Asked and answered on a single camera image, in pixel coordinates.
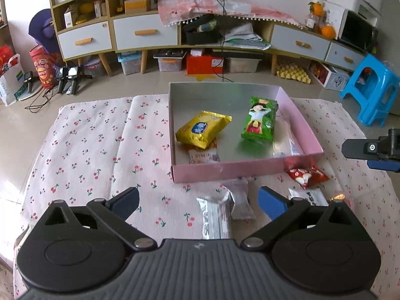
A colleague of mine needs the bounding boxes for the white snack pouch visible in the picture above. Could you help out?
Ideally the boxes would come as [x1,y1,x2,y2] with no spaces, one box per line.
[288,188,329,207]

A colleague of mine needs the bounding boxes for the grey foil small packet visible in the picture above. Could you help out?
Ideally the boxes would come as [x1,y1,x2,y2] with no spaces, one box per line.
[223,178,256,220]

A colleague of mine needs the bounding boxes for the small red snack packet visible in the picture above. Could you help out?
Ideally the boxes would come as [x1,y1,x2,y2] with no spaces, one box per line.
[286,166,330,189]

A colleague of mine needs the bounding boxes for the gold wafer bar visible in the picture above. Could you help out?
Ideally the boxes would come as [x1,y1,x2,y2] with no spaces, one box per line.
[328,194,346,203]

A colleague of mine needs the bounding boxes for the silver long snack packet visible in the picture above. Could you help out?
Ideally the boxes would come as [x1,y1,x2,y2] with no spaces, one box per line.
[196,192,232,240]

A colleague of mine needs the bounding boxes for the green snack packet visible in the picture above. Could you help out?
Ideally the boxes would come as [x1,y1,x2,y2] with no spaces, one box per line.
[241,96,279,142]

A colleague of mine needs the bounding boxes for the orange tomato biscuit packet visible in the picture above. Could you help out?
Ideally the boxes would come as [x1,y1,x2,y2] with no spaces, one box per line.
[182,138,220,165]

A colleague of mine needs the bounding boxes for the yellow cracker packet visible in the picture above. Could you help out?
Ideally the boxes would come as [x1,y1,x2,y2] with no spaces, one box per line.
[175,110,232,149]

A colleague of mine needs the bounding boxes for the clear long biscuit packet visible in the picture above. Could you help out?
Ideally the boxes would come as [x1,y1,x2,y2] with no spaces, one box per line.
[272,110,304,158]

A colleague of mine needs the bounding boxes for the blue plastic stool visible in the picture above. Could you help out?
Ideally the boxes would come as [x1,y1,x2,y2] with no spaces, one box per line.
[340,54,399,127]

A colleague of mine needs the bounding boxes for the cherry print tablecloth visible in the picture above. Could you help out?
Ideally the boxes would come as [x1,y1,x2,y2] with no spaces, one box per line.
[22,95,399,294]

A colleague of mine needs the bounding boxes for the pink cardboard box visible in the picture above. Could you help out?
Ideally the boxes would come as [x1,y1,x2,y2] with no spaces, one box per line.
[169,82,324,183]

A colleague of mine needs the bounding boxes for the yellow egg tray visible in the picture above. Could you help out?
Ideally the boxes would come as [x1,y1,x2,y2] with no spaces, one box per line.
[276,63,311,84]

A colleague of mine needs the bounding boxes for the black microwave oven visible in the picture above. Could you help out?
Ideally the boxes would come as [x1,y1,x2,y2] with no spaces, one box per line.
[338,10,378,53]

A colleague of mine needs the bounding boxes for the orange fruit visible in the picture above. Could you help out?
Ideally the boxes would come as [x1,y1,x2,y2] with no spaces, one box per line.
[321,25,336,39]

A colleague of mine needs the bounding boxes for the clear storage bin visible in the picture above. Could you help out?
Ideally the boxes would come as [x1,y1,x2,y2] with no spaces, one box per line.
[153,49,187,72]

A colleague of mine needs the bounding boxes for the red lantern bag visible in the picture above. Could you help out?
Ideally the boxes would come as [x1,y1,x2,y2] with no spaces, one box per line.
[29,45,63,90]

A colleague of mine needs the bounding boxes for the red cardboard box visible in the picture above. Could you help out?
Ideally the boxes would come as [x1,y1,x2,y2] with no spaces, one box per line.
[186,55,224,75]

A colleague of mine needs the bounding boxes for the white shopping bag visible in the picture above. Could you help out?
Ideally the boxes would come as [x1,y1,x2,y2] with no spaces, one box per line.
[1,53,27,106]

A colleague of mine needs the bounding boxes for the purple cap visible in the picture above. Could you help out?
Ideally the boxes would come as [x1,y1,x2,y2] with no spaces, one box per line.
[28,9,60,54]

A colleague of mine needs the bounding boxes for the long wooden tv cabinet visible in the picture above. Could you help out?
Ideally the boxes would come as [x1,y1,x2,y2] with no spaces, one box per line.
[50,0,365,71]

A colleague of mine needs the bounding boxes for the pink cherry cloth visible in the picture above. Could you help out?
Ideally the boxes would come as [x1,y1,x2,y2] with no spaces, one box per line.
[157,0,303,28]

